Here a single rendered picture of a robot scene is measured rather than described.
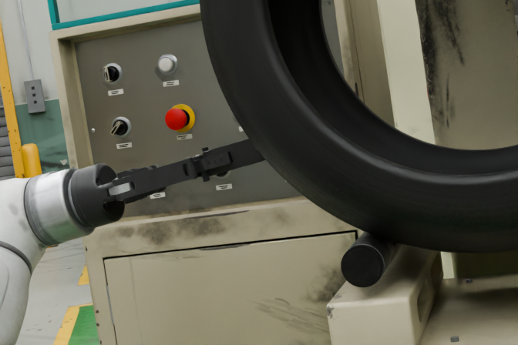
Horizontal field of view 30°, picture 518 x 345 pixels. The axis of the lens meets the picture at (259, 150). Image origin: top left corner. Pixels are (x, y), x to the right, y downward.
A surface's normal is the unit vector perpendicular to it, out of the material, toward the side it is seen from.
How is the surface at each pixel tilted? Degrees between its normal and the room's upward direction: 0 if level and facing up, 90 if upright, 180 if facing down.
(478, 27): 90
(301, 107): 96
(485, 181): 101
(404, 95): 90
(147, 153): 90
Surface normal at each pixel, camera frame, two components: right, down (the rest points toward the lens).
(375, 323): -0.26, 0.09
